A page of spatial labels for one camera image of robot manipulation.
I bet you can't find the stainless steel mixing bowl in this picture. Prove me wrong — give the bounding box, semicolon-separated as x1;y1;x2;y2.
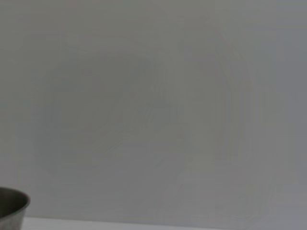
0;187;31;230

